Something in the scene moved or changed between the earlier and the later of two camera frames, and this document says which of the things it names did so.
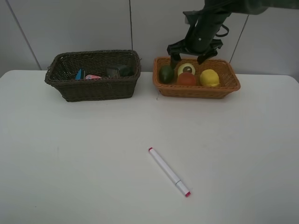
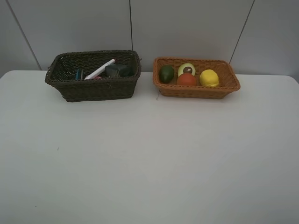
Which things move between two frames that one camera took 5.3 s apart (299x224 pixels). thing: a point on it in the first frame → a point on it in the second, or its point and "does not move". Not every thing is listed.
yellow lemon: [209, 78] does not move
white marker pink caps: [170, 172] → [98, 70]
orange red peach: [187, 79] does not move
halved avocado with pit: [186, 67] does not move
